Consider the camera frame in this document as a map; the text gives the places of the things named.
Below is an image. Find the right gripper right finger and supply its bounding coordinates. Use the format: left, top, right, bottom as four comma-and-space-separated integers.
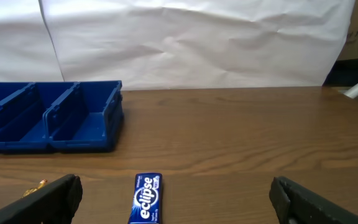
268, 176, 358, 224

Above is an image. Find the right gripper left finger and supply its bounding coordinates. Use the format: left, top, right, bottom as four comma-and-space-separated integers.
0, 174, 84, 224

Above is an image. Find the gold candy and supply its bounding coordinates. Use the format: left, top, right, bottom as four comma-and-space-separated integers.
21, 179, 48, 199

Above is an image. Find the blue candy pack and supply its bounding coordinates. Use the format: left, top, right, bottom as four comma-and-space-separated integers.
127, 172, 163, 224

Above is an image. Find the blue tray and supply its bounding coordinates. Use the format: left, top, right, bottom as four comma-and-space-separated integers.
0, 80, 124, 155

